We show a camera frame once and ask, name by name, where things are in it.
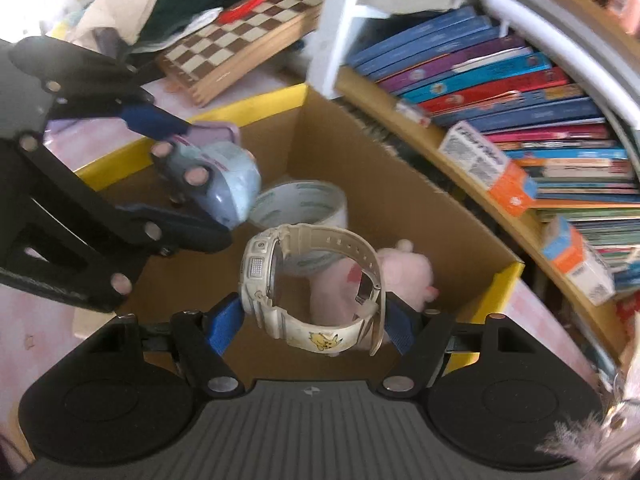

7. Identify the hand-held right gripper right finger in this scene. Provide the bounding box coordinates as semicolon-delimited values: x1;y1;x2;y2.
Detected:
377;294;531;395

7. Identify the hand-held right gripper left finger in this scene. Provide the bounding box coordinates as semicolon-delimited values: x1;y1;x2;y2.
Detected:
90;292;246;395

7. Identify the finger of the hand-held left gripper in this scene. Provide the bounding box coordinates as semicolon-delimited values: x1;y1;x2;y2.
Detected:
10;37;194;141
0;134;233;313

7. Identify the pink plush toy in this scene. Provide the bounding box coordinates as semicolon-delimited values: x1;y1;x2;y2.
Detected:
310;239;440;357

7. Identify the pale blue toy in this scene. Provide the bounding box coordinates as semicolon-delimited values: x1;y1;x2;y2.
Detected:
151;122;262;232

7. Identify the white wrist watch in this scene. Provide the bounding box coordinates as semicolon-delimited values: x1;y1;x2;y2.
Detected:
241;223;387;358

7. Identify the yellow cardboard box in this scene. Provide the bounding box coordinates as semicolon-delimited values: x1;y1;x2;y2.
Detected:
75;84;525;372

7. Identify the clear tape roll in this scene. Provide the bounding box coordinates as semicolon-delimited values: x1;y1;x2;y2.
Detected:
248;181;349;279

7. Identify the wooden chessboard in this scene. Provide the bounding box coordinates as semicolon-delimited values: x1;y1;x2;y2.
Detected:
156;0;327;108

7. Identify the pile of clothes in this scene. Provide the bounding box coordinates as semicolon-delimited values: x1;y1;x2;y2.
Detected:
64;0;247;57

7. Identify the white orange carton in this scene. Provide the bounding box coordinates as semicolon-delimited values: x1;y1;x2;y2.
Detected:
439;121;539;218
541;215;617;307

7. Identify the white bookshelf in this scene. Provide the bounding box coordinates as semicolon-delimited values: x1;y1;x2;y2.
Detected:
304;0;640;378

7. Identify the fluffy lilac cloth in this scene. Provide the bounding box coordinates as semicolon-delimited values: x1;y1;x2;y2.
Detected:
534;370;640;480

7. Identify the row of books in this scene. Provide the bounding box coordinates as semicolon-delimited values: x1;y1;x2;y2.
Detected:
344;5;640;292

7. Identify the white lamp bar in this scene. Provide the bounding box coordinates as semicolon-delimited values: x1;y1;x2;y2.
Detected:
479;0;640;128

